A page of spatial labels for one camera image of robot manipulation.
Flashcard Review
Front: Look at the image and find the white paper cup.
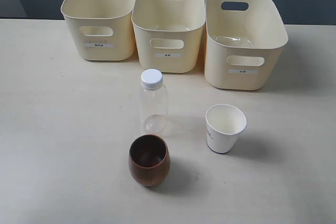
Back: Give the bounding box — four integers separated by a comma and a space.
205, 104, 247, 154

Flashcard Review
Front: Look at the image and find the left cream plastic bin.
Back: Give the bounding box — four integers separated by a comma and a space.
60, 0, 135, 61

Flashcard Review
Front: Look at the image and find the middle cream plastic bin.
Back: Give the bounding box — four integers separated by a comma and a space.
131, 0, 205, 73

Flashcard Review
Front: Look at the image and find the brown wooden cup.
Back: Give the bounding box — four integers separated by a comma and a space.
128, 134, 171, 187

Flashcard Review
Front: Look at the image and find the cream plastic bin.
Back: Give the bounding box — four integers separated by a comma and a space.
204, 0, 288, 90
60, 0, 135, 61
131, 0, 205, 73

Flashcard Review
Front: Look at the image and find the clear plastic bottle white cap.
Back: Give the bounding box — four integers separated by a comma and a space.
139, 69, 168, 135

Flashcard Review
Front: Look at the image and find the right cream plastic bin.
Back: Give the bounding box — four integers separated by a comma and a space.
204, 0, 288, 90

